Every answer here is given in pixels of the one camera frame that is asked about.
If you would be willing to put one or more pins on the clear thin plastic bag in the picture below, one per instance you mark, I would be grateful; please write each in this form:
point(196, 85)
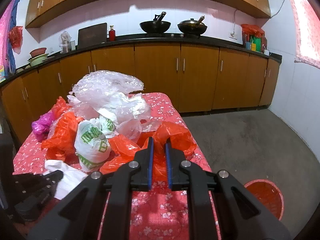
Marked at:
point(130, 115)

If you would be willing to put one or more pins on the stacked basins on counter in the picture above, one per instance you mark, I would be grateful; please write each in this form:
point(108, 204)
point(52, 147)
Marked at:
point(37, 56)

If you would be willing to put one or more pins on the dark cutting board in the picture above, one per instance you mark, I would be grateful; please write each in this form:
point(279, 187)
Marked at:
point(92, 35)

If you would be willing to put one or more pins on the red trash basket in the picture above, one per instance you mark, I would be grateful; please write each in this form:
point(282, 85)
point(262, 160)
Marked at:
point(268, 194)

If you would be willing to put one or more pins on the black wok left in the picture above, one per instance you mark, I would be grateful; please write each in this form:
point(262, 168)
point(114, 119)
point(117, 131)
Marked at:
point(157, 25)

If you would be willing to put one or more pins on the red plastic bag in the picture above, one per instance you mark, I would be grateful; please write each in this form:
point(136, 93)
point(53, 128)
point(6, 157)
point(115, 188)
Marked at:
point(61, 145)
point(125, 149)
point(60, 107)

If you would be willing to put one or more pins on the black countertop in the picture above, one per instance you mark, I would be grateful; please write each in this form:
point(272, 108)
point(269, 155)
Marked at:
point(145, 38)

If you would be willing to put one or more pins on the hanging red bag on wall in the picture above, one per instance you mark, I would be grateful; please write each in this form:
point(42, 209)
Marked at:
point(16, 38)

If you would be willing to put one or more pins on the clear bubble wrap sheet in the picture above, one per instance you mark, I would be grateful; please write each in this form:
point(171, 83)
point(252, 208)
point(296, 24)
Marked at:
point(94, 88)

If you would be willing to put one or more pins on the brown lower kitchen cabinets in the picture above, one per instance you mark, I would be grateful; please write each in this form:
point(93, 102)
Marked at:
point(195, 77)

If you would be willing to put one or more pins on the red bag with containers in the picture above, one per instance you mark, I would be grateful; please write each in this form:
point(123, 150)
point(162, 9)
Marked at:
point(253, 38)

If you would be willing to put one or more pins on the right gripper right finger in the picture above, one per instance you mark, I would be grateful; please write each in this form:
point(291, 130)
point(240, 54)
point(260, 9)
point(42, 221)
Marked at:
point(219, 206)

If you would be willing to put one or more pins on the pink floral window curtain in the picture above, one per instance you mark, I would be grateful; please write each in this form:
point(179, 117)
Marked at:
point(307, 32)

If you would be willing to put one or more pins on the magenta plastic bag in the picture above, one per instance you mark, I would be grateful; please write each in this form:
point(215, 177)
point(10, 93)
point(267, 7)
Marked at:
point(41, 127)

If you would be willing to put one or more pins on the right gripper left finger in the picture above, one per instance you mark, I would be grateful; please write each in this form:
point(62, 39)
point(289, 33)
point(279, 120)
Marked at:
point(100, 206)

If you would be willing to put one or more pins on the red floral tablecloth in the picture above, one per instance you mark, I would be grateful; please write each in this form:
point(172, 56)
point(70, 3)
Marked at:
point(157, 214)

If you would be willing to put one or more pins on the red bottle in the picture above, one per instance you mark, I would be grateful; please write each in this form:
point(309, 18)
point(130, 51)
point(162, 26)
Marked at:
point(112, 33)

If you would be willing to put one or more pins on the pink blue hanging cloth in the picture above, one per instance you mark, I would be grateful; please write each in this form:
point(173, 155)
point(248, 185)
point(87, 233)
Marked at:
point(8, 21)

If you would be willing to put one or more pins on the black wok with lid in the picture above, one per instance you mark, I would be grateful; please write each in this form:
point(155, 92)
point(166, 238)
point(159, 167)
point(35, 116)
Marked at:
point(193, 27)

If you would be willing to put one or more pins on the white green printed plastic bag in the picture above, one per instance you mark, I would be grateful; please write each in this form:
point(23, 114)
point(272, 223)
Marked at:
point(91, 142)

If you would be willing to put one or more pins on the clear bagged jar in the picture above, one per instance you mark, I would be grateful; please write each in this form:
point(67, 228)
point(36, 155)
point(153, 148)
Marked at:
point(65, 42)

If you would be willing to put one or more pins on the white paper tissue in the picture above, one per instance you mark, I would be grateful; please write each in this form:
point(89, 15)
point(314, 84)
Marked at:
point(71, 177)

